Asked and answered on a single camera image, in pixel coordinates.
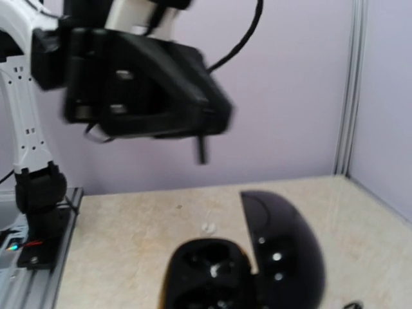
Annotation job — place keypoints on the right aluminium frame post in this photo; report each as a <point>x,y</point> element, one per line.
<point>350,105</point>

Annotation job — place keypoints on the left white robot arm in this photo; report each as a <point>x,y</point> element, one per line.
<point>40,185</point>

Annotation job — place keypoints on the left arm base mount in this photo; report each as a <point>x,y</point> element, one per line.
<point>46,233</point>

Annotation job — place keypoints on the black earbud charging case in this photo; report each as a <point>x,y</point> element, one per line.
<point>285,268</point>

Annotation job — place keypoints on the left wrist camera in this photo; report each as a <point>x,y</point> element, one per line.
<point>156,18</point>

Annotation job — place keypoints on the front aluminium rail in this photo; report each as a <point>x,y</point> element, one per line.
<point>31,277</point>

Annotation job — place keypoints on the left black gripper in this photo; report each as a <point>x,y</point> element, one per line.
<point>154,88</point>

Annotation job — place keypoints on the white earbud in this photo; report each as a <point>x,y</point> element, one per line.
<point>208,229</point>

